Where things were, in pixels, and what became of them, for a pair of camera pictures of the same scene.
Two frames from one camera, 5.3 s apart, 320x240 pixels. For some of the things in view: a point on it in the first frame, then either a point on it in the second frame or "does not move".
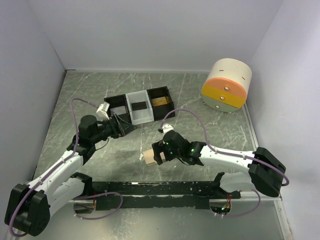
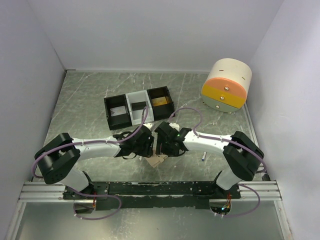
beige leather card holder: (149, 157) does not move
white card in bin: (119, 110) does not move
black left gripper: (120, 128) → (148, 151)
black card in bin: (138, 106) does not move
